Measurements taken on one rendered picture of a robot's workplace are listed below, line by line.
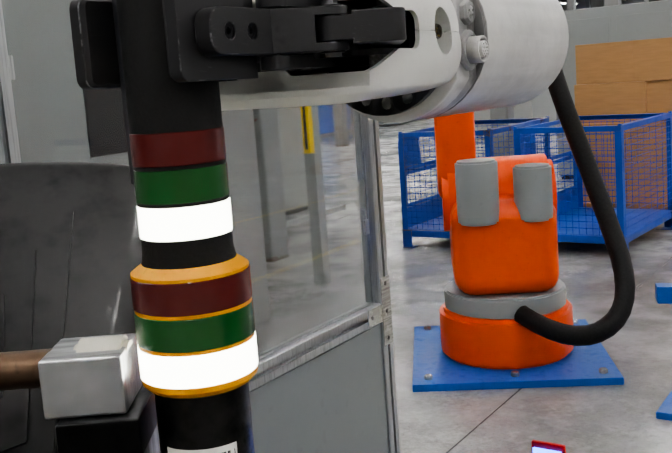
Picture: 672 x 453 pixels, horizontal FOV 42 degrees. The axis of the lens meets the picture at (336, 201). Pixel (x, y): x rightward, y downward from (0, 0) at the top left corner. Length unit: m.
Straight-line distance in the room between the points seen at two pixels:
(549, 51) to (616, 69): 7.87
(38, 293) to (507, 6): 0.28
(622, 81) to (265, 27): 8.11
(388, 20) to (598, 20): 10.77
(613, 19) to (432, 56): 10.66
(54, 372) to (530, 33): 0.31
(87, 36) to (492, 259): 3.96
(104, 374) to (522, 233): 3.94
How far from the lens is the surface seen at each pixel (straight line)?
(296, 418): 1.63
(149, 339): 0.32
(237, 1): 0.32
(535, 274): 4.28
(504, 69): 0.49
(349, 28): 0.32
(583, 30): 11.13
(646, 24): 10.93
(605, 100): 8.42
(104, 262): 0.45
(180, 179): 0.31
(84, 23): 0.33
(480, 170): 4.11
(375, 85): 0.34
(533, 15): 0.52
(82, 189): 0.49
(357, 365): 1.78
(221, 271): 0.31
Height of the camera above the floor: 1.46
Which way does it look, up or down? 8 degrees down
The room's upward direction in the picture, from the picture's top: 4 degrees counter-clockwise
